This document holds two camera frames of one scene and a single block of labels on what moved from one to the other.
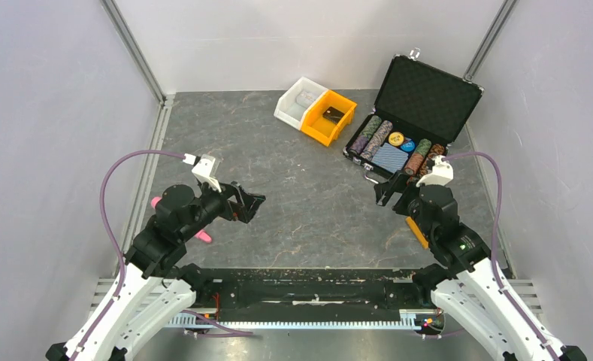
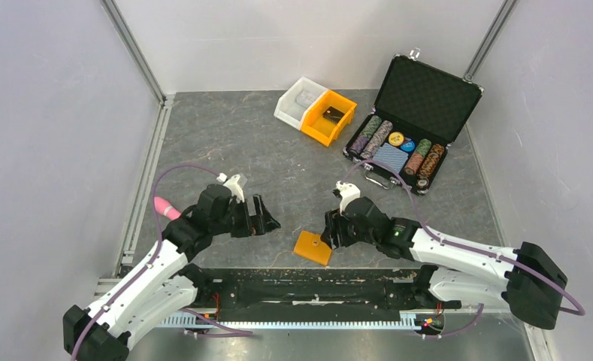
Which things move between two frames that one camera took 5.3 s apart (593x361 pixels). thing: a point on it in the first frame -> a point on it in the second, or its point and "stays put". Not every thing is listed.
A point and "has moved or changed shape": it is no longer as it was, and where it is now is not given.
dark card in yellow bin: x=333 y=114 stays put
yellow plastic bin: x=328 y=116 stays put
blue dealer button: x=408 y=147 stays put
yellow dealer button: x=395 y=138 stays put
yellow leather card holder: x=418 y=232 has moved or changed shape
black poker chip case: x=421 y=110 stays put
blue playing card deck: x=390 y=157 stays put
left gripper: x=252 y=201 -> x=254 y=225
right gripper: x=398 y=183 -> x=334 y=223
